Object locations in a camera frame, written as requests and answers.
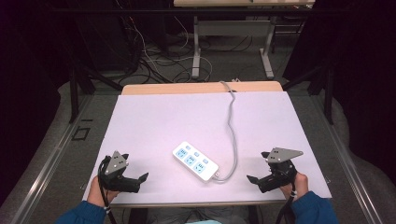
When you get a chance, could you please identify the person's left hand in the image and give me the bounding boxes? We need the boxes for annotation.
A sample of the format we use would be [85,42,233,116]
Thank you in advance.
[86,175,121,208]

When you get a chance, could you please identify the wooden table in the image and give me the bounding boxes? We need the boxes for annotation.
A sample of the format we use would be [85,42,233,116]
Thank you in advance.
[120,80,284,96]

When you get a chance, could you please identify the white power strip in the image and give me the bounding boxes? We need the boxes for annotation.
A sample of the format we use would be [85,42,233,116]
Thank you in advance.
[172,141,219,184]

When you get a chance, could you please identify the left hand-held gripper black cable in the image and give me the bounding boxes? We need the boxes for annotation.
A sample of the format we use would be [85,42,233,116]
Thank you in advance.
[97,155,119,224]

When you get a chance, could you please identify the metal floor rail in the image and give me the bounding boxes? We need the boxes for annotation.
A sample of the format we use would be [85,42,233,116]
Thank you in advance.
[8,94,94,224]
[307,92,379,224]

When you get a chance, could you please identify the bundle of floor cables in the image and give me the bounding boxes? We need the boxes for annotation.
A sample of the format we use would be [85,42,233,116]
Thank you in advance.
[115,12,254,85]

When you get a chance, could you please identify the grey power strip cable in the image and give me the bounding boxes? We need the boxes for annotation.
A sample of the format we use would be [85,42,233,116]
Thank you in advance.
[212,80,239,183]

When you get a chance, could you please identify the white metal frame desk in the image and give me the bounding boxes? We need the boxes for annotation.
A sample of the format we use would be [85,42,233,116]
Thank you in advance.
[173,0,316,80]

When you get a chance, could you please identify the white table mat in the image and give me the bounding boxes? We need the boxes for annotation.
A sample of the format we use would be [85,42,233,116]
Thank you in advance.
[81,91,332,206]

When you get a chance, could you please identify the right hand-held gripper black cable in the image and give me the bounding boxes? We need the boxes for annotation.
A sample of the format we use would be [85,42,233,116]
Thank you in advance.
[275,182,297,224]

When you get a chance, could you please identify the hand-held gripper black cable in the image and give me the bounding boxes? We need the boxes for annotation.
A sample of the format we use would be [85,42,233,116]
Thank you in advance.
[275,182,297,224]
[97,155,119,224]

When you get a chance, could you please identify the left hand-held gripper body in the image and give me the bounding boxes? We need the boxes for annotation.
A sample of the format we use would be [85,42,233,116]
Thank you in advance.
[98,150,135,192]

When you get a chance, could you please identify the person's right hand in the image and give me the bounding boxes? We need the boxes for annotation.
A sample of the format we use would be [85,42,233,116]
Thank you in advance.
[278,172,309,201]

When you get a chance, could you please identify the person's legs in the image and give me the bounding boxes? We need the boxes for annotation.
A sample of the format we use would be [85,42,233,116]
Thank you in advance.
[145,206,250,224]

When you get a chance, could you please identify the black metal stand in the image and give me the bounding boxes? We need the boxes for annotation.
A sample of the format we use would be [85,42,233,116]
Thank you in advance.
[68,62,123,124]
[281,62,336,126]

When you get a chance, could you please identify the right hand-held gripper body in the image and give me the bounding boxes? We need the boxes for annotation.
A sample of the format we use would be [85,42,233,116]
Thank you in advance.
[260,147,304,191]

